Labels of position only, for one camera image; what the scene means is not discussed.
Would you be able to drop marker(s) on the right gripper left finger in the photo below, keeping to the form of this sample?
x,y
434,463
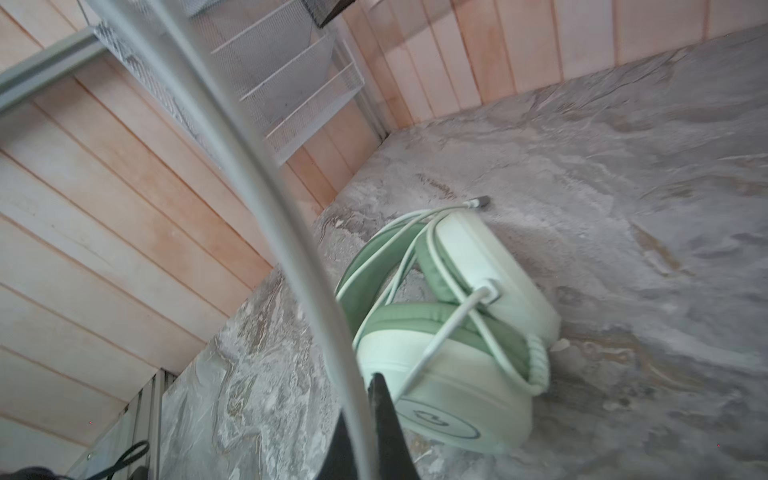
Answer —
x,y
339,462

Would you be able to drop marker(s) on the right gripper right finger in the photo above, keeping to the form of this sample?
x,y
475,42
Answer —
x,y
394,460

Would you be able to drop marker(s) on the green headphones with cable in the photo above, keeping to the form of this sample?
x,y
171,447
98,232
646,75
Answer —
x,y
442,310

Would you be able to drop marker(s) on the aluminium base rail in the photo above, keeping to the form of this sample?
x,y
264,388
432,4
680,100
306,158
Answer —
x,y
139,421

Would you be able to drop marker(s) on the white wire mesh shelf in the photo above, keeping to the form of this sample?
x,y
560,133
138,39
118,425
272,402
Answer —
x,y
290,76

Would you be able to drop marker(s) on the black wire mesh basket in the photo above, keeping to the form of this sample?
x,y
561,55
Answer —
x,y
323,12

